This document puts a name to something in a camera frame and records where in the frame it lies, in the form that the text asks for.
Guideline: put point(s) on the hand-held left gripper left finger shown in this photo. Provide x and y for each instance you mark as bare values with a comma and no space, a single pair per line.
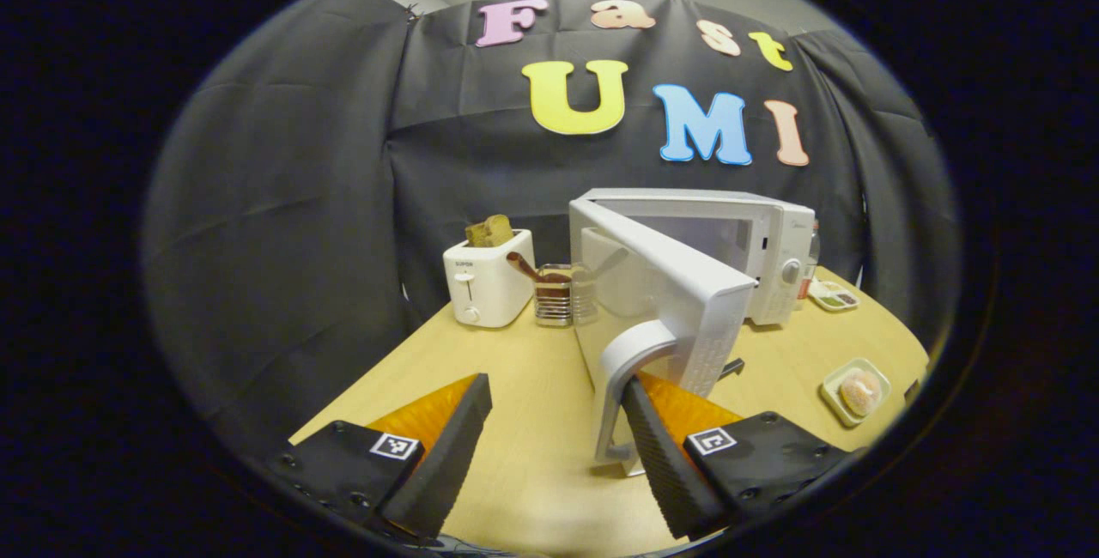
446,455

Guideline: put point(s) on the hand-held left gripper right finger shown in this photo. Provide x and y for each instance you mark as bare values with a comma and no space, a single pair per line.
665,463

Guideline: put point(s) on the white microwave oven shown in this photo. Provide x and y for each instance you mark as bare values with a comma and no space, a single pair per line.
687,292

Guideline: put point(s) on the white toaster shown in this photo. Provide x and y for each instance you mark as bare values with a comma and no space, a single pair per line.
489,283

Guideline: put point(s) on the pale green square plate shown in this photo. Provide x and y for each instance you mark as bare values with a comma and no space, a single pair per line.
833,403

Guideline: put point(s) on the wooden spoon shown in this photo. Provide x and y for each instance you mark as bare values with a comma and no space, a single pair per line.
524,266

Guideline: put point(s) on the brown bread slice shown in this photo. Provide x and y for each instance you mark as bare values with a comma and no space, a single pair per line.
491,232

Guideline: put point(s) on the white divided dish of beans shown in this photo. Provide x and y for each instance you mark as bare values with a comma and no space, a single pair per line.
833,296

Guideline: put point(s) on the clear bottle with red label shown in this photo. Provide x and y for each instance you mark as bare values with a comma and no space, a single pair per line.
812,253

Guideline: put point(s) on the black backdrop cloth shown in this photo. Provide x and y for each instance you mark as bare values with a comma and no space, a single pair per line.
283,240

